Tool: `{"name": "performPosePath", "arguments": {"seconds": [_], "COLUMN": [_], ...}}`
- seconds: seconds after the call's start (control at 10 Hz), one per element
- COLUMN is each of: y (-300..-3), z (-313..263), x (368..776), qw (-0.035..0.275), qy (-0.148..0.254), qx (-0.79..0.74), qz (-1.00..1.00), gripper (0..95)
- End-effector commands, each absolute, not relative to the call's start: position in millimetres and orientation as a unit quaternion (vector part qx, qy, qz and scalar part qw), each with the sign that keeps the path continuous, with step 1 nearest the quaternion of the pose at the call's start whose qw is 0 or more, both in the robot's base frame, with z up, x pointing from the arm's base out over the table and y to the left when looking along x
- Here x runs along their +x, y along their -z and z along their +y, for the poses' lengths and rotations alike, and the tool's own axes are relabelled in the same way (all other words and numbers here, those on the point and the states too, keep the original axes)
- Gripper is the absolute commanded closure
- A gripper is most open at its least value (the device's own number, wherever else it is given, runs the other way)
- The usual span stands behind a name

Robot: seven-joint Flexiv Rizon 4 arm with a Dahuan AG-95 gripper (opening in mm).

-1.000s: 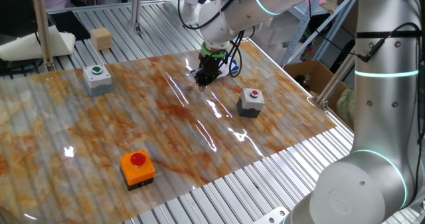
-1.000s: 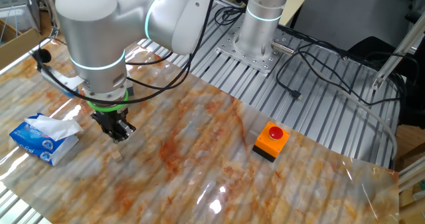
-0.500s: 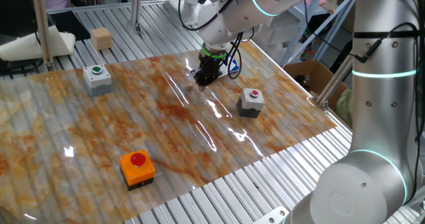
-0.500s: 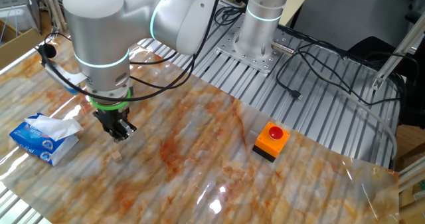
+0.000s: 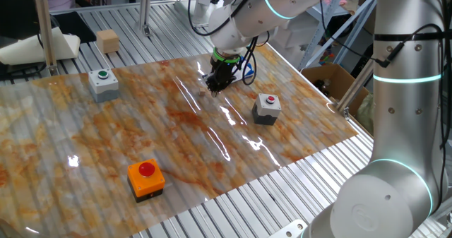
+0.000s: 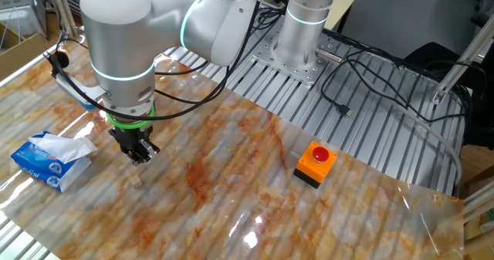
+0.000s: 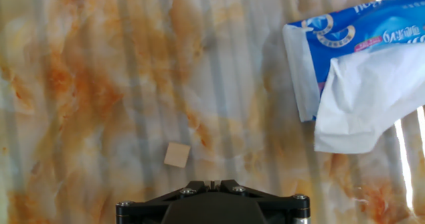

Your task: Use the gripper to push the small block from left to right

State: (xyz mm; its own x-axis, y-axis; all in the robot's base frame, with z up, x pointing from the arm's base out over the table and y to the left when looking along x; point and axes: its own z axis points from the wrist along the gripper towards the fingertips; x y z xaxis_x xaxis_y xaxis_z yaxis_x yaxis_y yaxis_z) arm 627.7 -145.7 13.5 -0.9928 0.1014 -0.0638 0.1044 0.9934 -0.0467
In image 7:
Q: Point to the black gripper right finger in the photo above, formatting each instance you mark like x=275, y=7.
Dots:
x=285, y=209

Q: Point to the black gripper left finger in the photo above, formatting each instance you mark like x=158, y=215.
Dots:
x=139, y=209

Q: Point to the small wooden block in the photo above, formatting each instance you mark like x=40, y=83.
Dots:
x=177, y=155

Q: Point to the marble pattern plastic mat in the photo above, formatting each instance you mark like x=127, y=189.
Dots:
x=133, y=84

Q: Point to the blue tissue pack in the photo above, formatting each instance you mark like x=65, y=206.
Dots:
x=365, y=84

